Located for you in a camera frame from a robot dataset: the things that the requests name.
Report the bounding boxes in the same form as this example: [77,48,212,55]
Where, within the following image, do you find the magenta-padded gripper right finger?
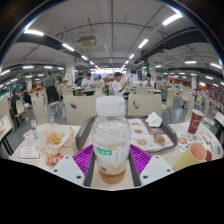
[128,143,175,188]

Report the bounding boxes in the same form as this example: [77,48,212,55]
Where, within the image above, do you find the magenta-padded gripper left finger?
[52,143,98,188]

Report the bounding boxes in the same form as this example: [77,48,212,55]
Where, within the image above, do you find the clear plastic bottle white cap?
[90,95,133,185]

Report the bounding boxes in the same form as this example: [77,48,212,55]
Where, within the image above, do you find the small red packet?
[46,153,64,166]

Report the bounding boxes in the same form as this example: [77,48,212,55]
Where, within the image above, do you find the printed paper tray liner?
[81,118,175,152]

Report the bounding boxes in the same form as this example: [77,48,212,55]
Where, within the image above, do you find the clear plastic bag with food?
[34,123,76,157]

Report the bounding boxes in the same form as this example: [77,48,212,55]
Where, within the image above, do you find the yellow mug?
[173,142,208,172]

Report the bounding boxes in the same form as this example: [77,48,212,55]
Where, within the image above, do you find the dark food tray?
[75,115,178,154]

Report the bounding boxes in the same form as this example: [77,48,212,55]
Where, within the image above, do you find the white printed card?
[17,144,43,162]

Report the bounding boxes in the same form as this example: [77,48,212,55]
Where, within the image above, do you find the printed paper flyer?
[176,132,214,154]

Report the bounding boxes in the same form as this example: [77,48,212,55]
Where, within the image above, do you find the white paper napkin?
[145,111,164,128]

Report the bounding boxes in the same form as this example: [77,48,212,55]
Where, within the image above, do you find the flat round red coaster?
[205,149,214,163]

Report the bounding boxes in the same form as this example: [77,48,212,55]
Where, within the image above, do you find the red paper cup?
[187,108,204,135]

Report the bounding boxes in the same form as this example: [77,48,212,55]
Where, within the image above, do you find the beige chairs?
[0,81,214,128]

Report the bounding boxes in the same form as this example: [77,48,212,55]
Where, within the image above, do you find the person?
[43,70,59,104]
[10,88,23,116]
[142,73,155,89]
[111,71,130,98]
[74,72,84,87]
[81,72,97,97]

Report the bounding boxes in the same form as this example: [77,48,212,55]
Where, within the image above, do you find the ceiling air conditioner unit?
[77,35,98,48]

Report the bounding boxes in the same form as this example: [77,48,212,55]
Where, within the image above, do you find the ceiling lights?
[0,13,224,88]

